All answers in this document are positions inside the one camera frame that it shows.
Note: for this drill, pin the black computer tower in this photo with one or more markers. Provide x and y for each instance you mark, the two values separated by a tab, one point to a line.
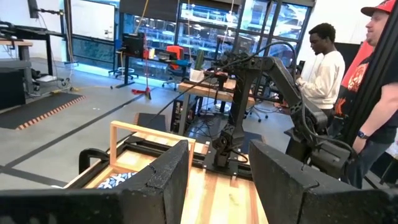
176	115

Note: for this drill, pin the person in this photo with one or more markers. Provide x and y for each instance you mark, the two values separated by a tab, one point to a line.
381	112
326	81

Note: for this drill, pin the black cabinet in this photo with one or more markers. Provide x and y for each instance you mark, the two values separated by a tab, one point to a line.
12	87

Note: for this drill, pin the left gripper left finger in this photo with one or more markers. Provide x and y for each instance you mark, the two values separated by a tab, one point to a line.
155	193

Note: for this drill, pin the red cap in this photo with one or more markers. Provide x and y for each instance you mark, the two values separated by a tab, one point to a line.
381	7

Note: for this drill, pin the black wrist watch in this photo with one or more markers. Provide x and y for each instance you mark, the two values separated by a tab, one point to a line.
362	135

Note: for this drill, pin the black mat orange striped edge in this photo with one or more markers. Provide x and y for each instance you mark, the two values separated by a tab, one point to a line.
37	109

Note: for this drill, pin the black monitor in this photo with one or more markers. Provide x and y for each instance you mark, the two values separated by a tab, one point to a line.
133	45

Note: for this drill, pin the blue floral paper bowl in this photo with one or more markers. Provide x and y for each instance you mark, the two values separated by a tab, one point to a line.
115	180

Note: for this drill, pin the black desk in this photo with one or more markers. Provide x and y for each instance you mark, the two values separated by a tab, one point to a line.
34	32

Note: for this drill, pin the monitor on black arm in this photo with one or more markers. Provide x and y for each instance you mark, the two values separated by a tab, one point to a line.
32	7

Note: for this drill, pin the red chair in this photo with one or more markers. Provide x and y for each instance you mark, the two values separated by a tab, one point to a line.
174	53

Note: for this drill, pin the black aluminium frame post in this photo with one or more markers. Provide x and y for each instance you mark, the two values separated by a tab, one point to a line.
370	81

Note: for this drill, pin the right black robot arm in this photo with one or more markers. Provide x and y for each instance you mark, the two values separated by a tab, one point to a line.
242	93

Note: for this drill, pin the wooden work table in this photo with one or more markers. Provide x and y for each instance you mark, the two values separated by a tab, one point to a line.
205	91

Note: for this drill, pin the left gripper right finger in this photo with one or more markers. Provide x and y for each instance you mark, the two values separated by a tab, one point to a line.
286	193

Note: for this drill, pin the wooden shelf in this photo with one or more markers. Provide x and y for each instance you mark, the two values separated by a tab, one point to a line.
146	131

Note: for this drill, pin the potted plant white pot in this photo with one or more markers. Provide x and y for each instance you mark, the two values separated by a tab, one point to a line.
196	74

